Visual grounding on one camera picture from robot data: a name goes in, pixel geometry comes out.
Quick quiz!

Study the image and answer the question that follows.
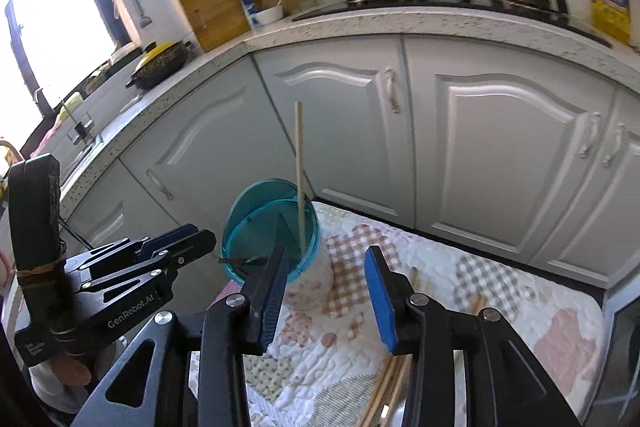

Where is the white bowl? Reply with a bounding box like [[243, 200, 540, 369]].
[[250, 4, 285, 28]]

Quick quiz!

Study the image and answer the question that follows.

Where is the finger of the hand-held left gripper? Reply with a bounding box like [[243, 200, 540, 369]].
[[81, 229, 219, 304], [66, 223, 200, 282]]

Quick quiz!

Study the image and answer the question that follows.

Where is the hanging metal peeler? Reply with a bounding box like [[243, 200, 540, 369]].
[[132, 0, 153, 30]]

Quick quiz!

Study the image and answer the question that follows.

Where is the light wooden chopstick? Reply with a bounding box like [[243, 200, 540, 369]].
[[384, 294, 488, 427], [294, 102, 308, 254]]

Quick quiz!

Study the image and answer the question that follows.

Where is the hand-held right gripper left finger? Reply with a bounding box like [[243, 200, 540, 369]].
[[70, 244, 291, 427]]

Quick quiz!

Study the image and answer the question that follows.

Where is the white cabinet door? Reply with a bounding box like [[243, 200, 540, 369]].
[[251, 34, 419, 231], [529, 88, 640, 289], [402, 34, 622, 276], [116, 56, 322, 239]]

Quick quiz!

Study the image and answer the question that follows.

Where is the wooden cutting board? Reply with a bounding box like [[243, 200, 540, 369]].
[[178, 0, 264, 53]]

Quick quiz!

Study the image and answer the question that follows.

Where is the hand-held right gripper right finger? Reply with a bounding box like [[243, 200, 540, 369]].
[[364, 245, 584, 427]]

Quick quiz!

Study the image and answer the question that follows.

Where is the window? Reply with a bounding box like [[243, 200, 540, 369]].
[[0, 0, 132, 128]]

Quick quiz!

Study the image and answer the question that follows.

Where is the blue and white packet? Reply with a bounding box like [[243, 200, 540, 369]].
[[237, 0, 264, 30]]

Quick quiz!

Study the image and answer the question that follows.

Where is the white framed glass door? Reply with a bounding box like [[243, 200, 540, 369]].
[[599, 286, 640, 427]]

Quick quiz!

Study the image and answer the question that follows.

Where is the floral cup with teal rim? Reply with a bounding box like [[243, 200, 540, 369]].
[[220, 178, 335, 315]]

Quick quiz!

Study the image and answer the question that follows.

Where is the white cabinet handle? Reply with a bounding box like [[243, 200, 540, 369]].
[[145, 169, 174, 202], [602, 122, 626, 169], [383, 67, 401, 114], [578, 112, 601, 160]]

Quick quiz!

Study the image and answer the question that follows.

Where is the reddish wooden chopstick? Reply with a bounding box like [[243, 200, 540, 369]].
[[361, 267, 419, 427]]

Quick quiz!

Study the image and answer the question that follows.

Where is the person's left hand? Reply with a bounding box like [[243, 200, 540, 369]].
[[52, 349, 93, 389]]

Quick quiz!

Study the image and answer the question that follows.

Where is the quilted patchwork mat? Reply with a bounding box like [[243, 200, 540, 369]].
[[200, 202, 607, 427]]

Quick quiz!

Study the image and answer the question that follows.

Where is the black pan with yellow lid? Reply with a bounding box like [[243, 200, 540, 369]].
[[125, 40, 194, 90]]

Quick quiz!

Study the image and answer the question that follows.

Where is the black gas stove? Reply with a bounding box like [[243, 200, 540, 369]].
[[292, 0, 614, 48]]

